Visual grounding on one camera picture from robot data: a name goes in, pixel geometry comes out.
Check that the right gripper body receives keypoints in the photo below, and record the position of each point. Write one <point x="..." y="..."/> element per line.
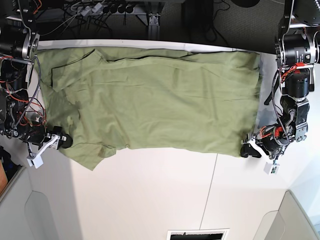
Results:
<point x="65" y="141"/>

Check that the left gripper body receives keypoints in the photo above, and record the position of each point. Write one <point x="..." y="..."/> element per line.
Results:
<point x="248" y="151"/>

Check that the green t-shirt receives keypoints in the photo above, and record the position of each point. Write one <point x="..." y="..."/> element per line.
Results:
<point x="112" y="98"/>

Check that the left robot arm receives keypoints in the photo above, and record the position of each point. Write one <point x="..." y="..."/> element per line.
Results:
<point x="297" y="51"/>

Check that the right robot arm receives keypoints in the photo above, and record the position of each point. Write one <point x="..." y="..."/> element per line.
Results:
<point x="22" y="116"/>

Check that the grey chair right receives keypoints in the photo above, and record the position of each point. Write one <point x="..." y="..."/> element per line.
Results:
<point x="289" y="222"/>

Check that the grey chair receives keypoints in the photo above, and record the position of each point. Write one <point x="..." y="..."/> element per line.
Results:
<point x="25" y="214"/>
<point x="289" y="222"/>

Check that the grey chair left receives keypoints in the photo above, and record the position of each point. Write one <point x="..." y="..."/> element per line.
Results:
<point x="25" y="214"/>

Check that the black power strip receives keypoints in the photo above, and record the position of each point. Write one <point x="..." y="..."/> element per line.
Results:
<point x="123" y="7"/>

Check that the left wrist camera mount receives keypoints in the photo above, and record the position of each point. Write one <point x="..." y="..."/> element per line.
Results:
<point x="265" y="157"/>

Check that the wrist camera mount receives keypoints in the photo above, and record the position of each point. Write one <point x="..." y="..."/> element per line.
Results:
<point x="265" y="157"/>
<point x="34" y="159"/>

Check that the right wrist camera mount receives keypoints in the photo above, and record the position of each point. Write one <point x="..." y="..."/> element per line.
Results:
<point x="34" y="159"/>

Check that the aluminium table leg post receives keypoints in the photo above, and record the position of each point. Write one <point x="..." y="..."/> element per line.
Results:
<point x="154" y="27"/>

